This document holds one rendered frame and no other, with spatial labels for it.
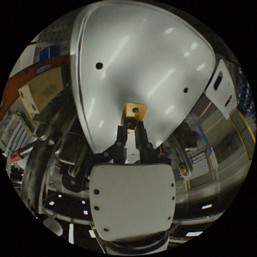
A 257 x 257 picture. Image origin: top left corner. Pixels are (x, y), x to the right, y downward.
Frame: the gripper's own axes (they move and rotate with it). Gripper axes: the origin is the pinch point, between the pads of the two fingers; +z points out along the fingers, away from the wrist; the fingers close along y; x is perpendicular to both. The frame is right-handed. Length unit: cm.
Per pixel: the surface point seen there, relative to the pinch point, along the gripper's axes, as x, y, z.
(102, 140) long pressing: -8.3, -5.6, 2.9
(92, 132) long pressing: -5.2, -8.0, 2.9
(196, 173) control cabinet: -425, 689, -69
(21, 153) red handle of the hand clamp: 0.6, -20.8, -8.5
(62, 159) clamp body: -15.0, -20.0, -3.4
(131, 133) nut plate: -3.3, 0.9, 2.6
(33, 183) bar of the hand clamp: 0.1, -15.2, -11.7
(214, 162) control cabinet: -247, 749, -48
